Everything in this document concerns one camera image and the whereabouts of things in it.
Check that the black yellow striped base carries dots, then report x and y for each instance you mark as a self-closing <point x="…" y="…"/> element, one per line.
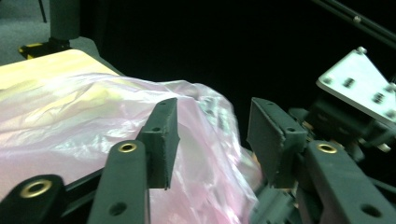
<point x="40" y="48"/>

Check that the black metal rail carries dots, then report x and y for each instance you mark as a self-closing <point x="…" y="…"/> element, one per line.
<point x="358" y="21"/>

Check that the black tripod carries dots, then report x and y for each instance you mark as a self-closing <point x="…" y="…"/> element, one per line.
<point x="42" y="9"/>

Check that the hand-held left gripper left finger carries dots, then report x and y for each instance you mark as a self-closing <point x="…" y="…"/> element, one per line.
<point x="162" y="140"/>

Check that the grey column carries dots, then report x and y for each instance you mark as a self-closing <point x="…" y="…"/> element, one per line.
<point x="63" y="18"/>

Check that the pink plastic bag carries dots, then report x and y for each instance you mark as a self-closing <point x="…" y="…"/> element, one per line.
<point x="77" y="124"/>

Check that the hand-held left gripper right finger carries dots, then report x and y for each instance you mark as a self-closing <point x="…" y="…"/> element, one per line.
<point x="274" y="140"/>

